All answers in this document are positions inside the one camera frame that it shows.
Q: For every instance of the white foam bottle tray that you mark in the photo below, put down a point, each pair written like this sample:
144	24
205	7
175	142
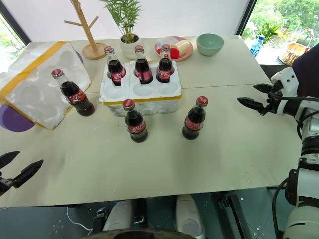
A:
139	92

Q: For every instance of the green ceramic bowl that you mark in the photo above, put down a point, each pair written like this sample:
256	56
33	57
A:
209	44

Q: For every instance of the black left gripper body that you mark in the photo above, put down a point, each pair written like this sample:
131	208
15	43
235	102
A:
5	185

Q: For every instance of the white rounded robot leg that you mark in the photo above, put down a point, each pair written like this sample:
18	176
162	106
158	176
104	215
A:
189	216
118	216

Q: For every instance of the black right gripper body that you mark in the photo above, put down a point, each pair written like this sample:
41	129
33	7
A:
272	104

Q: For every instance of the black table frame bar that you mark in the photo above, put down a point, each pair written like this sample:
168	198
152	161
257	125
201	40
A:
233	214

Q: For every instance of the purple round disc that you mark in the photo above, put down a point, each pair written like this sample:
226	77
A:
12	122

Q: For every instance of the white foam lid yellow tape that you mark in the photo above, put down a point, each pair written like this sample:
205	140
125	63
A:
32	82

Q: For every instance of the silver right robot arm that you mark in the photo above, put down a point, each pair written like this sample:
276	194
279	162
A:
307	174

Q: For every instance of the dark bulky shape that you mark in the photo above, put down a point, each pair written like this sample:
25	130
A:
307	72

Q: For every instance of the wooden mug tree stand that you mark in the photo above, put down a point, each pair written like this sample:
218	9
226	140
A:
92	47

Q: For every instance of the glass cola bottle red cap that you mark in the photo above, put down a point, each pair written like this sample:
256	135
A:
116	71
165	71
195	122
135	125
76	97
143	69

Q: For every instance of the pink round plate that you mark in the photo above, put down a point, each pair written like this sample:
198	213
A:
187	52

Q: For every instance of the yellow red packaged cake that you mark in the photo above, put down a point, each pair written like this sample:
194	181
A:
182	47

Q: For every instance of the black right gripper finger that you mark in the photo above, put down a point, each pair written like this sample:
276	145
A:
264	87
254	104

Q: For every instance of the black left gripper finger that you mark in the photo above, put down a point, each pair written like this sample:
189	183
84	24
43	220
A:
7	158
27	174

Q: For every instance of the blue water bottle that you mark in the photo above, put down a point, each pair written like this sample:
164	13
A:
256	48

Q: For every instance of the clear plastic wrapped snack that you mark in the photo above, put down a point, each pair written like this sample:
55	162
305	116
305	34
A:
164	41

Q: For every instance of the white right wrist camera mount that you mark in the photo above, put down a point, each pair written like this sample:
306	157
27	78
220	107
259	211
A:
287	78

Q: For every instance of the small green leafy plant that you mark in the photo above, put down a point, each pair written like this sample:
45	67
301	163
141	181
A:
269	31

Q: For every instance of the green plant in white pot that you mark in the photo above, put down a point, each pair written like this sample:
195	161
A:
129	43

